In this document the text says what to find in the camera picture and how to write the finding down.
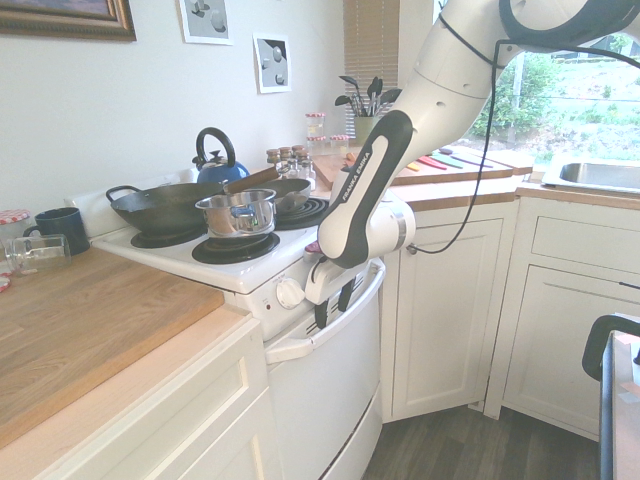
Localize purple knife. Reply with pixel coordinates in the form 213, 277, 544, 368
448, 152, 495, 167

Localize wooden window blind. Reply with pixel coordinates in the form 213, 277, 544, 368
343, 0, 402, 104

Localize green knife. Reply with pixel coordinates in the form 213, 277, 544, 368
428, 151, 470, 169

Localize white stove bottom drawer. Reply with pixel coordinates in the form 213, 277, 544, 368
319, 394, 385, 480

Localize dark wooden picture frame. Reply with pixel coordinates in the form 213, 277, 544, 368
0, 0, 138, 43

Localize jar with red checked lid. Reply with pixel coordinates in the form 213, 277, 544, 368
0, 207, 33, 242

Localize white electric stove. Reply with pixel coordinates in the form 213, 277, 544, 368
62, 167, 389, 480

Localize white oven door with handle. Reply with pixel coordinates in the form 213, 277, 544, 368
263, 257, 387, 480

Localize white panelled base cabinet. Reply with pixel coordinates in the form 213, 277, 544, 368
0, 299, 284, 480

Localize window with garden view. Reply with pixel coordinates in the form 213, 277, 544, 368
431, 0, 640, 167

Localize small grey shapes print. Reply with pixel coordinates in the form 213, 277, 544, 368
251, 32, 293, 96

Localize stainless steel sink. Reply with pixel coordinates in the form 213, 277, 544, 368
540, 160, 640, 196

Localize white sink cabinet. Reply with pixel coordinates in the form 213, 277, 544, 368
498, 191, 640, 444

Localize black kitchen utensil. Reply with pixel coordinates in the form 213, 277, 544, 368
334, 94, 359, 119
338, 75, 362, 117
366, 76, 385, 117
377, 88, 403, 114

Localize red knife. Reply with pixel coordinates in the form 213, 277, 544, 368
408, 156, 450, 172

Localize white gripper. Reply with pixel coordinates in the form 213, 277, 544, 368
304, 258, 363, 333

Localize blue kettle with black handle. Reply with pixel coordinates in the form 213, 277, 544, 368
193, 126, 251, 186

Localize white corner cabinet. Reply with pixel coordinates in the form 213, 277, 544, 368
381, 196, 522, 424

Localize large grey shapes print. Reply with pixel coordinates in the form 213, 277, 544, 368
177, 0, 235, 47

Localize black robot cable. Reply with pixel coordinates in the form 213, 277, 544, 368
407, 0, 640, 256

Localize wooden cutting board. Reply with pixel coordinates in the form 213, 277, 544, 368
311, 151, 516, 190

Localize dark blue mug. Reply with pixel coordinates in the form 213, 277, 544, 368
22, 206, 92, 257

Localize black coil burner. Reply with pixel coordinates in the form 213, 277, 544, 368
130, 226, 202, 250
274, 196, 332, 232
191, 231, 282, 266

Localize stainless steel saucepan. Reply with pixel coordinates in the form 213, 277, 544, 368
194, 188, 279, 239

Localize white stove knob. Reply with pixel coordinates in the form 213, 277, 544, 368
275, 278, 305, 309

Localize green utensil holder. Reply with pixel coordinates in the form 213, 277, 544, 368
354, 115, 382, 147

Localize black wok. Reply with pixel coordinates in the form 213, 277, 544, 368
105, 182, 227, 235

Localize frying pan with wooden handle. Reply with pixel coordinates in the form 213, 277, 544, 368
223, 166, 314, 212

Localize empty clear glass jar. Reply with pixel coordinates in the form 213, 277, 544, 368
1, 233, 73, 278

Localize black framed table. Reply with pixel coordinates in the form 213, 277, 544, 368
581, 313, 640, 480

